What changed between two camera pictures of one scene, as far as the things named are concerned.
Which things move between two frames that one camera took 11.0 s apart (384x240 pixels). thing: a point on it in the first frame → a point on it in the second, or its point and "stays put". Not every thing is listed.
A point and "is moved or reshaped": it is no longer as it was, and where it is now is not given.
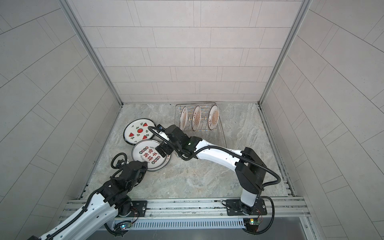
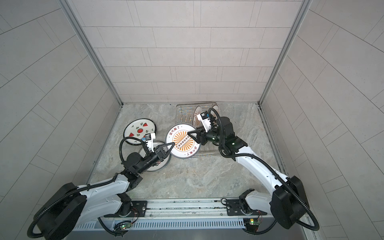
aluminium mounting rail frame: (284, 214) stays put
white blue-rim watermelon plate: (137, 130) stays put
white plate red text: (145, 151) stays put
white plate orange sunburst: (184, 118) is moved or reshaped
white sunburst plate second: (196, 118) stays put
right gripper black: (165, 149) → (202, 136)
